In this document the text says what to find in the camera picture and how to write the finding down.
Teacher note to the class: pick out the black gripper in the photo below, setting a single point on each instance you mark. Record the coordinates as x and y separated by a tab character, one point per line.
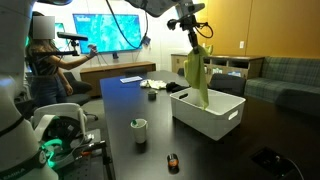
189	23

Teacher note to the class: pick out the yellow towel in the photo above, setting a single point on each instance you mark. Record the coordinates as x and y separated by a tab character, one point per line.
196	76

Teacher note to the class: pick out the white plastic basket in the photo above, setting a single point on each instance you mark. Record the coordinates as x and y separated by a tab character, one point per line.
213	116

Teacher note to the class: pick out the green Expo marker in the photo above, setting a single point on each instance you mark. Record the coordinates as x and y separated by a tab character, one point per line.
133	122

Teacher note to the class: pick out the small metallic block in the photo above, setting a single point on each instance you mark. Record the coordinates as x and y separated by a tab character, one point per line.
172	160

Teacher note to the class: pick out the grey tape roll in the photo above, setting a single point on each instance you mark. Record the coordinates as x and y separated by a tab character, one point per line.
152	95

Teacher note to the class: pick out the white ceramic mug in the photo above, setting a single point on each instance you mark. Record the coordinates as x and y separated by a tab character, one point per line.
139	130

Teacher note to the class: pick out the black office chair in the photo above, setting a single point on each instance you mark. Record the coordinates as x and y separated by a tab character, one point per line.
228	83
78	91
180	72

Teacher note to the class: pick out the wooden sideboard with shelves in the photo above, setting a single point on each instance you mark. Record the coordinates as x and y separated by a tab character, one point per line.
230	63

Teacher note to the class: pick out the black cloth bundle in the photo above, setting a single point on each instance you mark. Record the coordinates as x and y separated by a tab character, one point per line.
175	86

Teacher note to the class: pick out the crumpled white cloth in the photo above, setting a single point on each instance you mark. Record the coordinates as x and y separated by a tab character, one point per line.
155	84

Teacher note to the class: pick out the wooden low TV cabinet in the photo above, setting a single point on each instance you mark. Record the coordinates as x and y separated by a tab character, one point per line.
110	71

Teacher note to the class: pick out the grey plaid sofa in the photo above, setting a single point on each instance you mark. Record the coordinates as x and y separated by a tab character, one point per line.
283	80

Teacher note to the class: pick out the table power outlet box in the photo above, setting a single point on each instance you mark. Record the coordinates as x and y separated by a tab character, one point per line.
270	161

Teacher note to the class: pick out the black mounting platform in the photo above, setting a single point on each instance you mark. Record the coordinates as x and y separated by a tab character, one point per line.
96	156

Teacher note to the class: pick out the person in striped top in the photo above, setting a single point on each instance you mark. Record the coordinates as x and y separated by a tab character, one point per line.
45	73

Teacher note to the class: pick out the white wall outlet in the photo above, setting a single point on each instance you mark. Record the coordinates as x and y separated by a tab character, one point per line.
241	44
203	45

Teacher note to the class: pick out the wrist mounted camera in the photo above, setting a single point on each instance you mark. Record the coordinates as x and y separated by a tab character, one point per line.
172	24

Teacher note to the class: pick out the dark wall control panel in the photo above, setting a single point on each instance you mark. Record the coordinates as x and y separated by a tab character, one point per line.
146	40

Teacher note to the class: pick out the blue wall display screen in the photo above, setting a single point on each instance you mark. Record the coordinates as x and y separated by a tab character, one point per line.
106	33

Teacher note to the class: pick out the black camera on stand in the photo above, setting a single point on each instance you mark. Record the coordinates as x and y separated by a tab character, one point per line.
71	36

